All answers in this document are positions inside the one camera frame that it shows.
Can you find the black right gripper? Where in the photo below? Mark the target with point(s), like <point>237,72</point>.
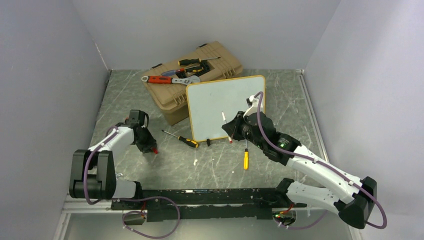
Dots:
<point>232,128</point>

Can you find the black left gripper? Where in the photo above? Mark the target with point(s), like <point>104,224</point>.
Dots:
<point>151,142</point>

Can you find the yellow-framed whiteboard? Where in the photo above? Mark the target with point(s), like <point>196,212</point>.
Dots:
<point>208,102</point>

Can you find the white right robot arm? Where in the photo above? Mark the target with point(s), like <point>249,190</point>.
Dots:
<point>346,195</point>

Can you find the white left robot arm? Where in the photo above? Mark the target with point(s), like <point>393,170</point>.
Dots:
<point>93,174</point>

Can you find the black orange screwdriver on table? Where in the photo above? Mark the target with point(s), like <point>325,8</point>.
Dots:
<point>189,142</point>

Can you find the tan plastic toolbox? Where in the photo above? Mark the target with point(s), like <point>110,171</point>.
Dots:
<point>172,99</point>

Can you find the blue red screwdriver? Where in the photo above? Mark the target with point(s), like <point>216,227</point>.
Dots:
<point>172,72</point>

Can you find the black yellow tool in toolbox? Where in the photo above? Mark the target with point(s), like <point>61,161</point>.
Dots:
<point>198,70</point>

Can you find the black yellow screwdriver on toolbox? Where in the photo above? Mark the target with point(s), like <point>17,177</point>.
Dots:
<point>187,62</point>

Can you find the yellow handle screwdriver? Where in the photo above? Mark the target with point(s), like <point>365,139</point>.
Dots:
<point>246,157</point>

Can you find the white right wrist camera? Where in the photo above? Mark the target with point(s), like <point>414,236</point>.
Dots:
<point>254,106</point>

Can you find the red handle adjustable wrench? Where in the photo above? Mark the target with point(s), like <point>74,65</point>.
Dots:
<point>166,80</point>

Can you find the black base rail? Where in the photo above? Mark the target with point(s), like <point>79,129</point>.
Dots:
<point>218,203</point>

